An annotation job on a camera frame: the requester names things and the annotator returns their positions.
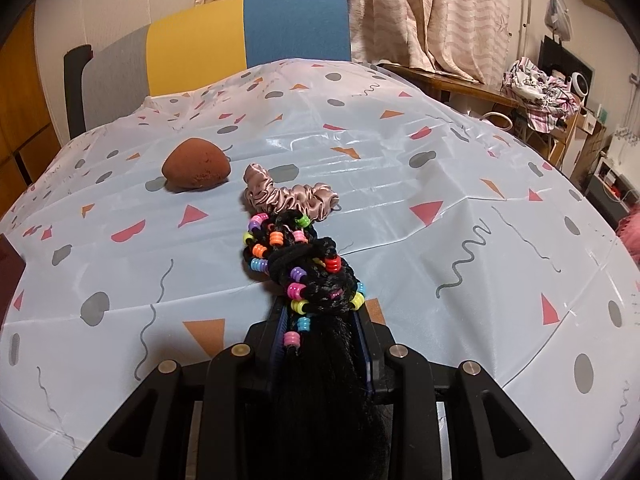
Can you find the black monitor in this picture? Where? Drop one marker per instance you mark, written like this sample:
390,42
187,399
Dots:
555,55

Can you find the wooden wardrobe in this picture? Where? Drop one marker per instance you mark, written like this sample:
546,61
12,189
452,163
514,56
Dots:
25,110

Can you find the wooden desk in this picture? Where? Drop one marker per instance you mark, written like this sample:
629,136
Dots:
465,87

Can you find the pink scrunchie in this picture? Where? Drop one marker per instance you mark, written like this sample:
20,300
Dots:
295,195

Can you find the dark red box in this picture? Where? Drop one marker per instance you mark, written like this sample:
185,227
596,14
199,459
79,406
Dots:
10,270

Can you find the multicolour bed headboard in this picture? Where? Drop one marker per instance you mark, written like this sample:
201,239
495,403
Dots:
200,45

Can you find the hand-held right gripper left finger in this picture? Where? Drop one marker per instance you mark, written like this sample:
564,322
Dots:
282,330

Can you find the black beaded hair braid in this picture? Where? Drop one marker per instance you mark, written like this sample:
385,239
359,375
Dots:
320,410

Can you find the grey storage box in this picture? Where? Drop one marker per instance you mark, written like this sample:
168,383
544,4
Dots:
605,197

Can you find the pile of clothes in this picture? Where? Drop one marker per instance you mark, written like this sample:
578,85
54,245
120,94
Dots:
540,90

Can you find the patterned beige curtain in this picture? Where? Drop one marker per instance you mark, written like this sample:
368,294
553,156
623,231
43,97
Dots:
400,10

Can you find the pink cushion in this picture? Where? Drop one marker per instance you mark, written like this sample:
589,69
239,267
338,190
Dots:
630,232

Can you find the metal stand pole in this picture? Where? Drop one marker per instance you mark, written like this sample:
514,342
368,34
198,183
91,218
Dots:
525,10

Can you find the white round device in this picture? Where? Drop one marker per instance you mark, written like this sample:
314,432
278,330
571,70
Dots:
579,87

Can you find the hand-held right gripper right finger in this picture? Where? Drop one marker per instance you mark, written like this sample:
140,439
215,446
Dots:
369,360

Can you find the brown makeup sponge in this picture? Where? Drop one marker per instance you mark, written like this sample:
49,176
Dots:
197,165

